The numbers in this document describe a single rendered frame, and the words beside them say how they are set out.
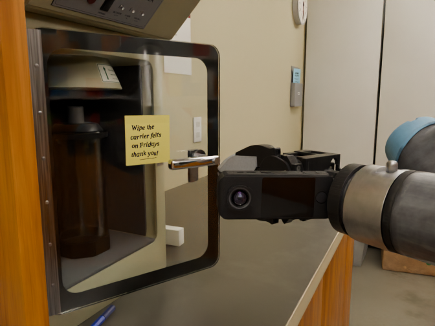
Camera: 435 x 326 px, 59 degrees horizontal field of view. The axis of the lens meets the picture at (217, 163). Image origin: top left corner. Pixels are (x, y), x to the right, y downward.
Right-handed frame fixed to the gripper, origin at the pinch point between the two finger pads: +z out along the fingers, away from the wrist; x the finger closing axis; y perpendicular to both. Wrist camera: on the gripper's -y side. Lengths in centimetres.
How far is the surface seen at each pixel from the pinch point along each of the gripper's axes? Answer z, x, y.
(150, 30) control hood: 22.5, 21.8, 1.5
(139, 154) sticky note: 13.6, 1.4, -5.5
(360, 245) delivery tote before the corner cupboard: 120, -101, 226
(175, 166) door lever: 8.6, -0.2, -1.9
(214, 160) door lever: 8.4, 0.0, 5.1
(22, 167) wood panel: 3.4, 2.6, -23.6
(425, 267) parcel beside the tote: 82, -113, 253
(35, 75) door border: 13.6, 12.8, -19.5
